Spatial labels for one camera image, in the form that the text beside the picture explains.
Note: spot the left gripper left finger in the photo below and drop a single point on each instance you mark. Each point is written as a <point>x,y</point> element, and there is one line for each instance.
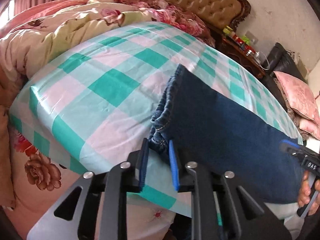
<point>137,171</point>

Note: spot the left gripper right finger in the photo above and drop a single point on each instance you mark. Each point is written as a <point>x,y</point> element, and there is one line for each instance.
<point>181,166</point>

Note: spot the blue denim jeans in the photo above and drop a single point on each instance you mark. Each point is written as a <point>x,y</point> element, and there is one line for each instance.
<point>224,136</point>

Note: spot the lower pink satin pillow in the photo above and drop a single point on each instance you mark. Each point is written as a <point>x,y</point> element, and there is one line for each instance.
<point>310,127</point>

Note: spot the pink satin pillow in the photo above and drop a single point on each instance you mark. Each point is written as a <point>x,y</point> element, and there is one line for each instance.
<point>310,127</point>
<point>299,96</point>

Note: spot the upper pink satin pillow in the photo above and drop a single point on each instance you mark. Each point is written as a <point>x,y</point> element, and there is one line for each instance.
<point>299,96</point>

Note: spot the black leather armchair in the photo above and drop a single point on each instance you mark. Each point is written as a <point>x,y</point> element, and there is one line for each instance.
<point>279,60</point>

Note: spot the beige device behind armchair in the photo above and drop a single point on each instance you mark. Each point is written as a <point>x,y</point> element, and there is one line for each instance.
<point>299,63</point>

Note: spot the dark wooden nightstand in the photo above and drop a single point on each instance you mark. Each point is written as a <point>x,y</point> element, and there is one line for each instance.
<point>233,51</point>

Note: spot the green crumpled bag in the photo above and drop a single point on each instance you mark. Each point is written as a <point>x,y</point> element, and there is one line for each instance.
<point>246,40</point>

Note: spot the red tin box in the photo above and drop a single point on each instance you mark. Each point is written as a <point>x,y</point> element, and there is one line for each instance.
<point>240,43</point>

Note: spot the yellow green jar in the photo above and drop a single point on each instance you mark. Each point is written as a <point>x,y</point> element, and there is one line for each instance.
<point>228,31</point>

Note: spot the floral pink quilt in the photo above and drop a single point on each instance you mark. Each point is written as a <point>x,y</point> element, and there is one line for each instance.
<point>37,36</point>

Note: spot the white charger with cable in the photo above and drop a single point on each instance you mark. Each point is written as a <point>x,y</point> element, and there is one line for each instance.
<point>261,60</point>

